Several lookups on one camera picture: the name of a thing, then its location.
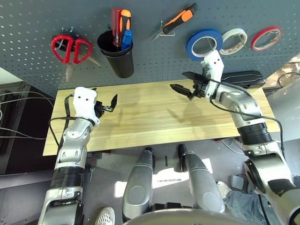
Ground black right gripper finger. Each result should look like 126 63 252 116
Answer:
169 83 196 101
182 71 207 83

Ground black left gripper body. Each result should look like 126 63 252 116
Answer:
93 100 105 118

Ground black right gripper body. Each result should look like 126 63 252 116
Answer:
193 72 209 98

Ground red handled scissors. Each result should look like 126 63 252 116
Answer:
51 34 94 83

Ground orange black pliers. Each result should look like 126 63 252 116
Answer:
150 3 199 42

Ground blue handled screwdriver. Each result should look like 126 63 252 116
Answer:
121 29 134 51

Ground grey metal pegboard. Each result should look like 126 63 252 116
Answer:
0 0 300 98

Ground black plastic cup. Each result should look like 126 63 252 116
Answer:
97 30 135 79

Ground black plastic tool case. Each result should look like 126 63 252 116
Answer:
220 70 266 90

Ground blue tape roll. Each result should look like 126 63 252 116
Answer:
186 28 224 61

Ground white tape roll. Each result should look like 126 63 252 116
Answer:
219 28 248 56

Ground silver left robot leg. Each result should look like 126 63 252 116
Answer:
122 147 157 222

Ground silver robot leg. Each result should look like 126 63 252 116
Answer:
122 147 157 222
178 144 225 213

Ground red tape roll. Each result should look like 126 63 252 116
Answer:
251 26 283 52

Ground black side cabinet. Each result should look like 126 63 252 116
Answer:
0 81 57 175

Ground silver right robot leg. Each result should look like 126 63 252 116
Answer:
178 144 225 213

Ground grey foot pedal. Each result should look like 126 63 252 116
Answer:
231 174 246 190

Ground grey white sneaker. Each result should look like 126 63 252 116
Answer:
217 180 233 201

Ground white mesh sneaker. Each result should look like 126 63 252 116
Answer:
95 206 115 225

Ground blue jeans leg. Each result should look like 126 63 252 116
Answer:
225 187 277 225

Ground silver robot torso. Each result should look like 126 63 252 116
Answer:
123 208 247 225

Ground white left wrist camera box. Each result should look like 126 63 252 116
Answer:
72 86 101 127

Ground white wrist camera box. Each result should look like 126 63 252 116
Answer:
72 86 101 127
201 50 225 99

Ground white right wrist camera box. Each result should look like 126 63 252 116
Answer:
201 50 225 99

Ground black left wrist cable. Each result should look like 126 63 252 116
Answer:
48 93 78 150

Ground black handled scissors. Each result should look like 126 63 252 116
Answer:
60 29 101 67

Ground clear red handled screwdriver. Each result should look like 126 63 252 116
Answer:
111 7 122 46

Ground grey loose cable bundle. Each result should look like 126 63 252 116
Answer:
0 91 56 141

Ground orange black handled screwdriver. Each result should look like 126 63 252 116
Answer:
119 9 132 32

